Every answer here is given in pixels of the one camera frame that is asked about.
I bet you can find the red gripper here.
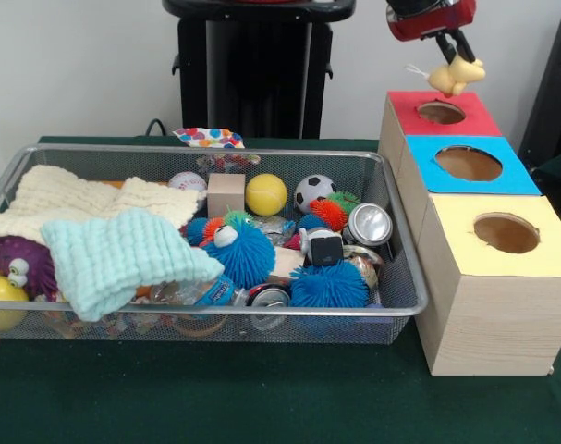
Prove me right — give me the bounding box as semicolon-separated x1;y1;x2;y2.
386;0;478;66

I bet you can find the yellow plush toy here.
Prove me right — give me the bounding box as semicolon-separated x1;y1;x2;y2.
404;57;487;99

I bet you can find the colourful polka dot cloth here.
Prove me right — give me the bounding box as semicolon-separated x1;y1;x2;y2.
172;126;245;151

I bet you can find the mint green knitted cloth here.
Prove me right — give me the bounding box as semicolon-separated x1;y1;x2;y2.
39;206;226;323

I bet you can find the wooden box with three holes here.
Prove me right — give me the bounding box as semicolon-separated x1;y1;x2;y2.
378;90;561;376

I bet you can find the black chair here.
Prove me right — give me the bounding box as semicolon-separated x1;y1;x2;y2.
518;6;561;175

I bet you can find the silver crushed can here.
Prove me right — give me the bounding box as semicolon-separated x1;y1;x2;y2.
342;202;395;246

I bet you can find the small soccer ball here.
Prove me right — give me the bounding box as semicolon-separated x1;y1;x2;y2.
294;174;337;215

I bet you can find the orange and green spiky toy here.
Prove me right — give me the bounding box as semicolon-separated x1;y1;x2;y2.
309;191;361;232

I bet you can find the plain yellow ball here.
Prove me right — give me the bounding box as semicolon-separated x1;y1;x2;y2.
244;173;289;217

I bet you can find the small crumpled clear bottle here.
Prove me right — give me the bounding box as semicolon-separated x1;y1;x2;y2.
254;216;296;246

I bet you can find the blue spiky ball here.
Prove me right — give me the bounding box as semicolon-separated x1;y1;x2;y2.
289;263;372;309

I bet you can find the plain wooden block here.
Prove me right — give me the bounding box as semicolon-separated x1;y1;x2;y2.
206;173;247;219

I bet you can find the blue spiky toy with eyes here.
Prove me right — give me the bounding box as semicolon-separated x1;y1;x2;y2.
201;221;278;290

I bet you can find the white baseball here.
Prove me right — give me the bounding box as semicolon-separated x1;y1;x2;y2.
167;171;208;193

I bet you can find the dark green table cloth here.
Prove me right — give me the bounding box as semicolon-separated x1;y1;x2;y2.
0;134;561;444

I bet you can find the cream knitted cloth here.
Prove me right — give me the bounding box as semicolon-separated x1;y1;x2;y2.
0;164;208;252

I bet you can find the purple spiky toy with eyes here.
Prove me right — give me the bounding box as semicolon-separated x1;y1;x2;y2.
0;235;60;300

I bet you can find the yellow smiley face ball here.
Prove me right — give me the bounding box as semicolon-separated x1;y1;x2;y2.
0;275;30;332

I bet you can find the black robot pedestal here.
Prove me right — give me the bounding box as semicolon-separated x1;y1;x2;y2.
162;0;358;139

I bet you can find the shallow wire mesh bin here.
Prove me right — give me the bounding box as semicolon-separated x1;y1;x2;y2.
0;142;429;346

